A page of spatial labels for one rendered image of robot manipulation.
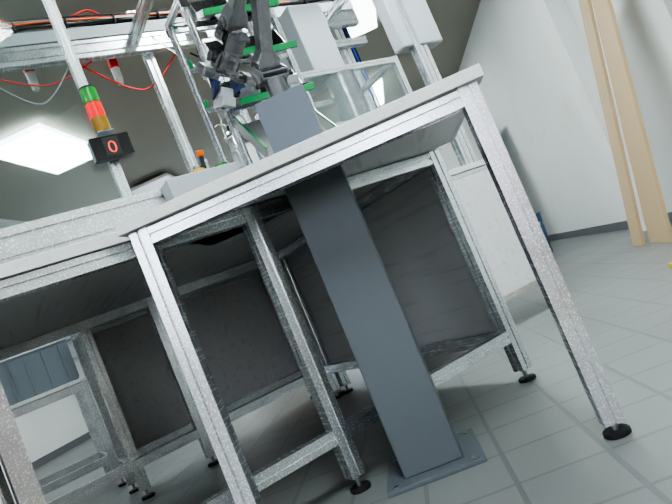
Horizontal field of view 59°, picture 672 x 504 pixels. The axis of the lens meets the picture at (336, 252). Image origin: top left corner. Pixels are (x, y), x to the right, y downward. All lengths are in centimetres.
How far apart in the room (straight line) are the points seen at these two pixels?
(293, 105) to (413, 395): 81
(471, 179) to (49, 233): 217
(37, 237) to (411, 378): 98
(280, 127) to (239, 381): 205
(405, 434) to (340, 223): 56
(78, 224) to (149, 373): 177
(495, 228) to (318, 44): 131
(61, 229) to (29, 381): 204
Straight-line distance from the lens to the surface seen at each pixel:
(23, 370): 359
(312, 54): 318
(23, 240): 161
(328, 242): 155
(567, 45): 551
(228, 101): 191
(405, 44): 339
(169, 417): 331
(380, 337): 155
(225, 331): 342
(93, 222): 163
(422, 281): 236
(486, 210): 319
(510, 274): 318
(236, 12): 185
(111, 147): 201
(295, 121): 162
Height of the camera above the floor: 52
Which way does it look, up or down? 3 degrees up
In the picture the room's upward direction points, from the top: 23 degrees counter-clockwise
